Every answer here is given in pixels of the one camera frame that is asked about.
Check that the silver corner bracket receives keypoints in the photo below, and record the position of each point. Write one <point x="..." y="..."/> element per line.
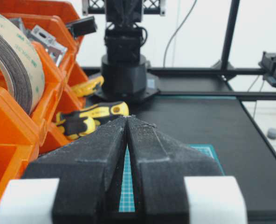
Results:
<point x="54" y="49"/>

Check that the orange container rack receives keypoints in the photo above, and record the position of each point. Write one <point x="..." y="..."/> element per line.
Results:
<point x="25" y="136"/>

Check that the black frame post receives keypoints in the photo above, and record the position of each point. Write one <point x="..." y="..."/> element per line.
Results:
<point x="223" y="64"/>

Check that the yellow black screwdriver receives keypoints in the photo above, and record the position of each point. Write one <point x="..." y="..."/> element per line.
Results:
<point x="101" y="112"/>
<point x="75" y="128"/>

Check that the yellow utility knife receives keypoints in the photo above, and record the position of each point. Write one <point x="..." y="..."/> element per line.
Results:
<point x="89" y="87"/>

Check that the double-sided tape roll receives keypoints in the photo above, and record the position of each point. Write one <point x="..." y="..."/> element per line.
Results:
<point x="21" y="66"/>

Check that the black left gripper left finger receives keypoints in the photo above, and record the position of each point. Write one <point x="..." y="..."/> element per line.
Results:
<point x="90" y="172"/>

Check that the green cutting mat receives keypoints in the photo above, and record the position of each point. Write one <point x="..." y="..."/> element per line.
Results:
<point x="126" y="203"/>

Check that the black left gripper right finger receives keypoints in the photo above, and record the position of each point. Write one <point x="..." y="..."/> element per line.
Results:
<point x="159" y="164"/>

